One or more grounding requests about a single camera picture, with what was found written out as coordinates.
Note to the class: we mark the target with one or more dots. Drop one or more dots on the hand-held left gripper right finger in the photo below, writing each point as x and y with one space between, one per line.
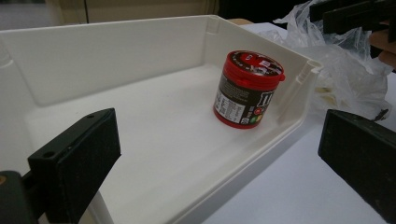
364 155

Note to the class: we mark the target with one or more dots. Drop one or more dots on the red candy can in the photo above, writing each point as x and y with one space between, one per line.
246 93

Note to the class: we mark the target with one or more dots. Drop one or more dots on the clear plastic bag with smiley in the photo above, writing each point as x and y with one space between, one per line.
342 77

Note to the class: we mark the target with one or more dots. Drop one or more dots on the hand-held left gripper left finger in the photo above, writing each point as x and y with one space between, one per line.
77 161

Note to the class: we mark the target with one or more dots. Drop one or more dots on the white plastic tray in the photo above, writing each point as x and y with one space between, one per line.
155 124

